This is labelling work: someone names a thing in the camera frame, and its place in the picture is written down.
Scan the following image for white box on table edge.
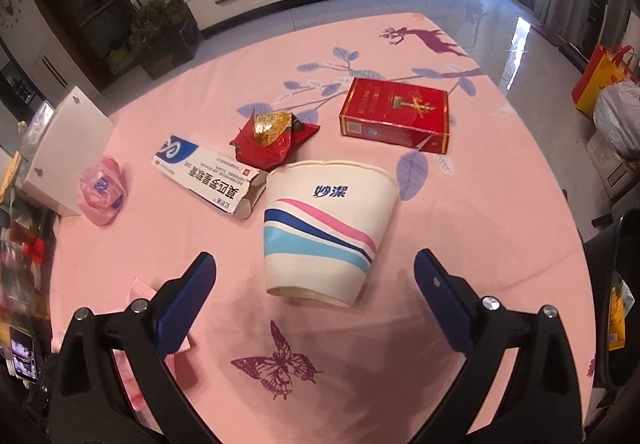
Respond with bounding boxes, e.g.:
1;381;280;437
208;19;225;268
15;87;114;217

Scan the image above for yellow snack bag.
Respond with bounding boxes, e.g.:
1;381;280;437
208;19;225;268
608;271;634;351

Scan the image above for red gold wrapper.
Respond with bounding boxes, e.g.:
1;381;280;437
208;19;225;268
230;112;320;171

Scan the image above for white blue toothpaste box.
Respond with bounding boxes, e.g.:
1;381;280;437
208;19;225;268
152;135;268;220

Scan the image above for white striped paper cup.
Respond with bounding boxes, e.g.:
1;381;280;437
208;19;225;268
262;160;399;307

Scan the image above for red cigarette box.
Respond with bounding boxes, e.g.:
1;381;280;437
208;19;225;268
338;77;450;155

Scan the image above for orange red shopping bag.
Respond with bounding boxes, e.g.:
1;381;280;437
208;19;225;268
570;44;638;119

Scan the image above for white purple plastic bag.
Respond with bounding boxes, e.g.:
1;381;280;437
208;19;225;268
593;80;640;161

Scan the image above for pink plastic bag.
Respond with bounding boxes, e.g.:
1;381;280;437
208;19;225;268
77;155;127;227

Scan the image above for black round trash bin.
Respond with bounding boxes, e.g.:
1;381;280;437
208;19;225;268
584;209;640;390

